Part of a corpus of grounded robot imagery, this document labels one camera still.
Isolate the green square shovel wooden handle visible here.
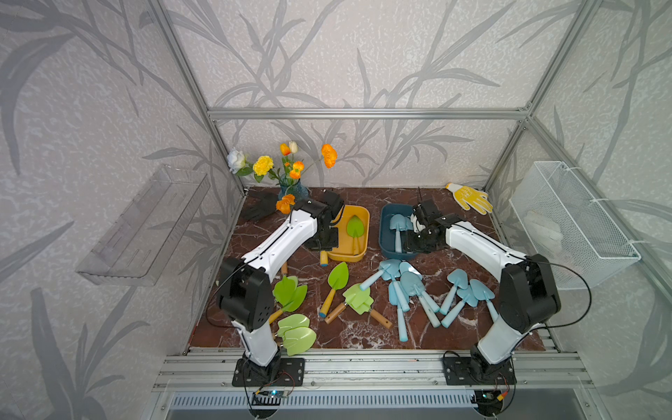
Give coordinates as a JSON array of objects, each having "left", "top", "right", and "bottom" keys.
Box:
[{"left": 344, "top": 285, "right": 392, "bottom": 329}]

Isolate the white wire mesh basket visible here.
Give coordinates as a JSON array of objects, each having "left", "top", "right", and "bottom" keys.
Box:
[{"left": 509, "top": 161, "right": 641, "bottom": 291}]

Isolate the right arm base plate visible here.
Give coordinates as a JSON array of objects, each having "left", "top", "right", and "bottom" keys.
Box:
[{"left": 441, "top": 351, "right": 517, "bottom": 387}]

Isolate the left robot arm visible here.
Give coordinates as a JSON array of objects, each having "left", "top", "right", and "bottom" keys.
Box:
[{"left": 215, "top": 190, "right": 345, "bottom": 369}]

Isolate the glass vase with flowers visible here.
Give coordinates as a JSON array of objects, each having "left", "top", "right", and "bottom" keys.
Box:
[{"left": 227, "top": 141, "right": 313, "bottom": 215}]

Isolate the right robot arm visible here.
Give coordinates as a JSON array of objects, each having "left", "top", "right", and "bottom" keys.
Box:
[{"left": 409, "top": 199, "right": 562, "bottom": 370}]

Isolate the green shovel front upper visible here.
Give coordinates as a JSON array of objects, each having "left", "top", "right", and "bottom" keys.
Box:
[{"left": 276, "top": 314, "right": 310, "bottom": 338}]

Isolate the yellow white work glove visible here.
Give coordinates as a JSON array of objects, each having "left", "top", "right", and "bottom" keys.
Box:
[{"left": 446, "top": 183, "right": 494, "bottom": 215}]

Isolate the green shovel front lower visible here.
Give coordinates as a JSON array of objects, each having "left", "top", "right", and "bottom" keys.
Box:
[{"left": 283, "top": 327, "right": 317, "bottom": 357}]

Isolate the clear acrylic wall shelf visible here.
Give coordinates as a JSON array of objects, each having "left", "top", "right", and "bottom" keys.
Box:
[{"left": 75, "top": 164, "right": 211, "bottom": 287}]

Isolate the yellow storage box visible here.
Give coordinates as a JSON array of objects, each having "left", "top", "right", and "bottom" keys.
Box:
[{"left": 325, "top": 205, "right": 370, "bottom": 263}]

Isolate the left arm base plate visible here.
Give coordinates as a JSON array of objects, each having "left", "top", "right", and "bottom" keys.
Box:
[{"left": 232, "top": 357, "right": 306, "bottom": 388}]

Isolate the dark teal storage box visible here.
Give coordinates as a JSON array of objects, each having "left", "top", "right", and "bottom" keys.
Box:
[{"left": 379, "top": 203, "right": 418, "bottom": 261}]

